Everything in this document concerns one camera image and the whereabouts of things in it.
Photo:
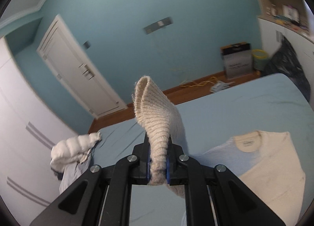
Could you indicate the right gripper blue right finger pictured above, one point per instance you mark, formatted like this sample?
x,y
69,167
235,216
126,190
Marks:
x,y
214,195

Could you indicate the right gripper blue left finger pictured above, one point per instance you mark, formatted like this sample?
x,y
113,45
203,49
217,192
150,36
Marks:
x,y
101,196

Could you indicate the white and blue knit sweater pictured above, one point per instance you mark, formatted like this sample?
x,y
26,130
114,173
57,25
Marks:
x,y
266,162

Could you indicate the grey crumpled cloth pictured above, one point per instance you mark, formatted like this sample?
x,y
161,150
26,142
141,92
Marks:
x,y
69,167

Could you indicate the white puffer jacket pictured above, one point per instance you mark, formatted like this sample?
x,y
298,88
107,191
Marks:
x,y
73,150

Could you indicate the white wardrobe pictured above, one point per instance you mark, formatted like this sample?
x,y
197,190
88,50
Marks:
x,y
29,130

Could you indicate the white floor power strip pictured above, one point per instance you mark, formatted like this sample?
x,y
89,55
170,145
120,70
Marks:
x,y
220,85

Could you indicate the light blue bed sheet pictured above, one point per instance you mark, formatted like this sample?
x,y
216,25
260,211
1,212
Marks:
x,y
272,104

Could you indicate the black and white cardboard box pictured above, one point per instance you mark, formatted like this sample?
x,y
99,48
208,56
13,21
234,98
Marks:
x,y
237,59

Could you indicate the yellow waste bin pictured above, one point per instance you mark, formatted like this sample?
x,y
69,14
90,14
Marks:
x,y
260,59

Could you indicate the white room door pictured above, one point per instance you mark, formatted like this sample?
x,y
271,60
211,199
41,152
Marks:
x,y
72,67

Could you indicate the black plastic bag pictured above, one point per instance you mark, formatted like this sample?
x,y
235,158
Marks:
x,y
285,61

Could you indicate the white cabinet unit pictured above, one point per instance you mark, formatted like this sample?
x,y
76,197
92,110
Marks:
x,y
293,20

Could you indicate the wall power strip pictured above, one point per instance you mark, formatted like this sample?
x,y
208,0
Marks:
x,y
158,25

